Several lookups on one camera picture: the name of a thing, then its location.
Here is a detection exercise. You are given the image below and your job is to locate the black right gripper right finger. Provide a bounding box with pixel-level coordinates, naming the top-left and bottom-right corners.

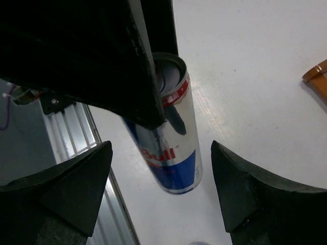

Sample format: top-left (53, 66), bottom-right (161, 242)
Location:
top-left (211, 141), bottom-right (326, 244)

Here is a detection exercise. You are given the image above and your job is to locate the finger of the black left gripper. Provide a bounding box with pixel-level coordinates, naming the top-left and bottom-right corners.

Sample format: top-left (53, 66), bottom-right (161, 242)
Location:
top-left (1, 1), bottom-right (165, 129)
top-left (141, 0), bottom-right (178, 55)

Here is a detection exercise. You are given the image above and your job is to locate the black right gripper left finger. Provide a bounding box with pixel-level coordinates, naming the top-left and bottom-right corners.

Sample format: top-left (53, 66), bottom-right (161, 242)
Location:
top-left (1, 141), bottom-right (113, 244)

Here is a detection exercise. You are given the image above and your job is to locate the silver blue can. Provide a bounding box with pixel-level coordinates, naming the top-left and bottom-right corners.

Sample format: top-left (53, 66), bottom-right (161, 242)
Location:
top-left (123, 52), bottom-right (203, 194)
top-left (189, 241), bottom-right (211, 245)

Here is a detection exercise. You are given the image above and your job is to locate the orange wooden shelf rack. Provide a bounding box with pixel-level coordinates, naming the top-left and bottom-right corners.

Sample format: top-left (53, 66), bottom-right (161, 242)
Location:
top-left (300, 60), bottom-right (327, 112)

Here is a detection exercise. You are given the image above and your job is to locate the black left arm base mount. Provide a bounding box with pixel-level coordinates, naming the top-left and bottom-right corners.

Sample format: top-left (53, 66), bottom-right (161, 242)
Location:
top-left (12, 86), bottom-right (77, 115)

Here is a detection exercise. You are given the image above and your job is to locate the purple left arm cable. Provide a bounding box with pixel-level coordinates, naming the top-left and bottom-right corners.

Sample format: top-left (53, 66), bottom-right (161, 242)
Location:
top-left (0, 84), bottom-right (17, 131)

